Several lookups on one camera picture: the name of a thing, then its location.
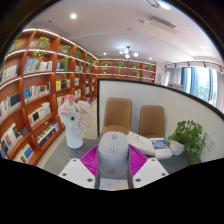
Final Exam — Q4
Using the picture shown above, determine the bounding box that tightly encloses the green potted plant white pot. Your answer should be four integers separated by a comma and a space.
167, 119, 208, 166

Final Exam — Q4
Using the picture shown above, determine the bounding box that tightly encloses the blue and white book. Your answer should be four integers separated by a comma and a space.
149, 137, 174, 160

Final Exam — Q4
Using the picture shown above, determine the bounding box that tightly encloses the ceiling light cluster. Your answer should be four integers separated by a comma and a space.
118, 45, 140, 60

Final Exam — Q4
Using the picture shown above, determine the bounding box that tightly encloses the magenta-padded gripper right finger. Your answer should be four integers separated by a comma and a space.
127, 144, 170, 190

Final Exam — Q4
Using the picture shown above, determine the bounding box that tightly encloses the white wall outlet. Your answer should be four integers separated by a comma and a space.
204, 131, 218, 153

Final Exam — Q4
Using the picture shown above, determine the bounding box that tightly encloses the tan upholstered chair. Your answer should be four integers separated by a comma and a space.
139, 105, 166, 139
101, 97, 133, 136

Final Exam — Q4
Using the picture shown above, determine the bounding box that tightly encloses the white computer mouse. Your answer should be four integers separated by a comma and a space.
97, 131, 130, 179

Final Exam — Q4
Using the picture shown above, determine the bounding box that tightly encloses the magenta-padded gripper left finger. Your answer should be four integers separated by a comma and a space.
58, 145, 101, 190

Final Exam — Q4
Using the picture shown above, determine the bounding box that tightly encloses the pink and white flower bouquet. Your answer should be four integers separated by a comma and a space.
57, 94, 92, 133

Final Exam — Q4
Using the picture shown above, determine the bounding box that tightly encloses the window with curtains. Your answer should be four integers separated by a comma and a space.
164, 61, 224, 113

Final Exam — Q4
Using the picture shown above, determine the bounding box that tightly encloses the white leaning book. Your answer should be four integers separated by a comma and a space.
126, 130, 156, 157

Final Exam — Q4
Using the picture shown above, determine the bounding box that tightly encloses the large orange wooden bookshelf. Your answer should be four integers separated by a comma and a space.
0, 28, 99, 166

